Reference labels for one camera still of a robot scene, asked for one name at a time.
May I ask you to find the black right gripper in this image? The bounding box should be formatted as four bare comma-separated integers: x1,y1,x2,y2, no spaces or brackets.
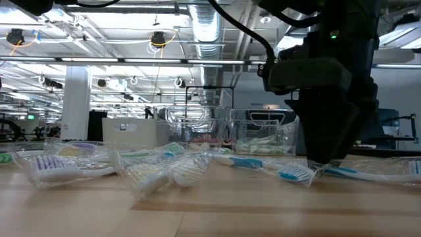
285,32,379,165

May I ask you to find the black jointed stand arm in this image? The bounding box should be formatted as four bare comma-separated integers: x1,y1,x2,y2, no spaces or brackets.
383,113,418,144

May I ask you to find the background computer monitor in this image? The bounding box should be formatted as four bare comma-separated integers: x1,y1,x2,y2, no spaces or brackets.
378,108,401,136

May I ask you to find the clear plastic bin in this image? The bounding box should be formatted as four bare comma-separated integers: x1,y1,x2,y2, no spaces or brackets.
230,108,301,156
163,105,232,149

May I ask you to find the white plastic bin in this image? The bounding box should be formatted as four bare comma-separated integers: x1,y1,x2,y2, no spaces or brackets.
101,117,158,148

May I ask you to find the long LED light bar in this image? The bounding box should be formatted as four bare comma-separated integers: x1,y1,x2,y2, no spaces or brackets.
0,55,421,70

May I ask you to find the black tall cabinet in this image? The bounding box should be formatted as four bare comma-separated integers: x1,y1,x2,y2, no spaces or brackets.
87,110,103,142

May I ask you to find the white square pillar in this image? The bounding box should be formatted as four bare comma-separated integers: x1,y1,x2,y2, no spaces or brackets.
61,65,92,142

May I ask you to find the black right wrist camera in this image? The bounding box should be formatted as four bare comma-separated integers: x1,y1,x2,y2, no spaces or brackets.
266,57,353,93

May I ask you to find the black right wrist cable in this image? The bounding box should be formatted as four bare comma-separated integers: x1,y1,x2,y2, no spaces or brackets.
209,0,276,65

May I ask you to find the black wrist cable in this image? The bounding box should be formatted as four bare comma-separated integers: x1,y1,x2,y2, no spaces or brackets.
52,0,121,9
209,0,276,65

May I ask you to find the silver round air duct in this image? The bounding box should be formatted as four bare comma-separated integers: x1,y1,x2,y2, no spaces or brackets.
187,0,225,108

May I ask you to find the black hanging cable reel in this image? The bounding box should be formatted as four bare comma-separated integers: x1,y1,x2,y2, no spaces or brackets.
5,28,26,46
150,31,167,49

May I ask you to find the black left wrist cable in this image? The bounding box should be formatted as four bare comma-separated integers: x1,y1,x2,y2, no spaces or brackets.
52,0,121,9

